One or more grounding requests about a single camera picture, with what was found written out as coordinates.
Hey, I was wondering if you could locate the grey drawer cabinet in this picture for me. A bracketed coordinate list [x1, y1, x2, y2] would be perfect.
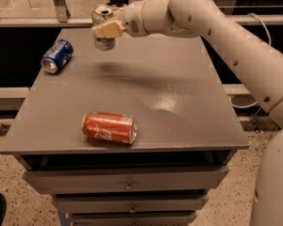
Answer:
[0, 29, 248, 226]

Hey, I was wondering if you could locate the blue pepsi can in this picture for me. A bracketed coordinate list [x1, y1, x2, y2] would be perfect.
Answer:
[41, 40, 74, 73]

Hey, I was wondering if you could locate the top grey drawer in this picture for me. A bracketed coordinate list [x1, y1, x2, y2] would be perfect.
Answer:
[23, 166, 228, 195]

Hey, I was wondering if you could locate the orange soda can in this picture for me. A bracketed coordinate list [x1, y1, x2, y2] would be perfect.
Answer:
[82, 112, 138, 144]

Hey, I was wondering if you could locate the metal railing frame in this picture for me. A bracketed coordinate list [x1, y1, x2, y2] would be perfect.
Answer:
[0, 0, 283, 27]

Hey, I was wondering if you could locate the bottom grey drawer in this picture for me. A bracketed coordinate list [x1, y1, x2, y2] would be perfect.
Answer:
[70, 211, 197, 226]

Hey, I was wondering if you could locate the white green 7up can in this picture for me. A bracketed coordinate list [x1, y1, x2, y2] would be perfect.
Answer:
[92, 4, 115, 52]

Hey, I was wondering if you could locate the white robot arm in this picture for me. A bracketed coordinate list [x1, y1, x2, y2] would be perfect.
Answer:
[92, 0, 283, 226]

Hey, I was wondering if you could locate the grey drawer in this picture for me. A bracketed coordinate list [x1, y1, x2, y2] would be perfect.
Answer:
[52, 193, 208, 214]
[70, 211, 197, 226]
[23, 166, 228, 195]

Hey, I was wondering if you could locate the white cable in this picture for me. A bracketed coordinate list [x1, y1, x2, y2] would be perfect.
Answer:
[229, 12, 273, 110]

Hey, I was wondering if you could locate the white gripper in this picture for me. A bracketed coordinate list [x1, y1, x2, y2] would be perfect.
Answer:
[92, 0, 148, 38]

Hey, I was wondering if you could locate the middle grey drawer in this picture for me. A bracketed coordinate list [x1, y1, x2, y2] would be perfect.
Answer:
[52, 193, 208, 214]

